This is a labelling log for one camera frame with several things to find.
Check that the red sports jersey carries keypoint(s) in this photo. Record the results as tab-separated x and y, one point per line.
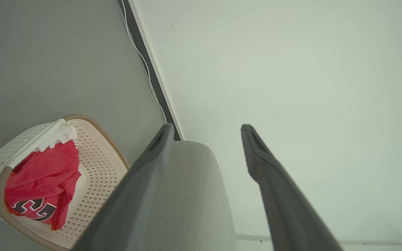
44	177

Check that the white cloth piece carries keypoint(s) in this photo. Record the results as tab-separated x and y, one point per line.
63	136

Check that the black baseboard strip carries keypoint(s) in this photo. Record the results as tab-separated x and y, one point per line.
157	89

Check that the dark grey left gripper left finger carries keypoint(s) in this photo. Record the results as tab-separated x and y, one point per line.
131	202

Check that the grey upholstered furniture piece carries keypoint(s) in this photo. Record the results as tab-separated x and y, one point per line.
194	195

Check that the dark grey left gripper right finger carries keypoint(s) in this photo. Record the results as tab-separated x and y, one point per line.
284	209

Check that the white perforated laundry basket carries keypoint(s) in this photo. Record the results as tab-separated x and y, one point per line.
96	164

